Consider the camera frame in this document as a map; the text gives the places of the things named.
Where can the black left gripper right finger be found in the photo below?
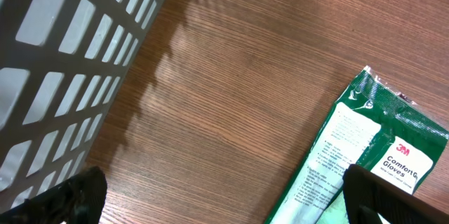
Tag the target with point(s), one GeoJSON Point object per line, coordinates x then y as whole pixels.
{"type": "Point", "coordinates": [371, 199]}

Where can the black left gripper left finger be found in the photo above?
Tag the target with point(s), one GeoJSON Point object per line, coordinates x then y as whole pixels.
{"type": "Point", "coordinates": [79, 199]}

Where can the green glove package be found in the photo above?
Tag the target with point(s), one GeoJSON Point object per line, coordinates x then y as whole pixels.
{"type": "Point", "coordinates": [373, 125]}

